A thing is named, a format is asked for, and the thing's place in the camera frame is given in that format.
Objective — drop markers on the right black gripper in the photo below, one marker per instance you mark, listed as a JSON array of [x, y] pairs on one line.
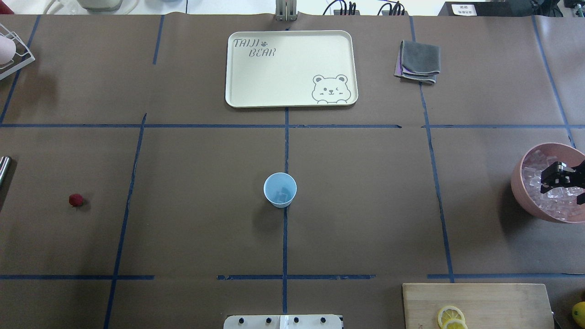
[[558, 177]]

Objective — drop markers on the light blue plastic cup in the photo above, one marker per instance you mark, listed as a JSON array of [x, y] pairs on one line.
[[280, 189]]

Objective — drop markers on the red strawberry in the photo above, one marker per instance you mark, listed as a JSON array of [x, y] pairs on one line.
[[76, 200]]

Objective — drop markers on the steel muddler black tip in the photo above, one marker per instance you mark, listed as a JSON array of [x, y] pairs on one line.
[[5, 162]]

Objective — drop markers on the pink bowl of ice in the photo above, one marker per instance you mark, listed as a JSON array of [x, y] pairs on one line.
[[559, 204]]

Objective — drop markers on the pink cup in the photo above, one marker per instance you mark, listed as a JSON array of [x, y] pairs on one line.
[[7, 50]]

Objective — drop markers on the yellow lemon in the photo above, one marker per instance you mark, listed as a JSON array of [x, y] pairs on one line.
[[578, 314]]

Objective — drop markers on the bamboo cutting board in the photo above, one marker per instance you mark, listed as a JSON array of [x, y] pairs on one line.
[[484, 305]]

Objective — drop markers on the lemon slices stack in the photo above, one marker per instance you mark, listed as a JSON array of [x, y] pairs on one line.
[[451, 317]]

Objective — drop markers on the folded grey cloth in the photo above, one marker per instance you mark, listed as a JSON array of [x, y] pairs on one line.
[[418, 62]]

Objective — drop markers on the cream bear serving tray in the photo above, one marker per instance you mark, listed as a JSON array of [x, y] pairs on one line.
[[290, 69]]

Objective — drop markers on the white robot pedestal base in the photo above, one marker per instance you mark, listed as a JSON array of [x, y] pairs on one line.
[[284, 321]]

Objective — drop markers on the aluminium frame post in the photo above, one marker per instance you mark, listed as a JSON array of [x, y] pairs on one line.
[[286, 10]]

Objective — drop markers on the white wire cup rack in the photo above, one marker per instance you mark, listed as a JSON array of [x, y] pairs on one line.
[[23, 55]]

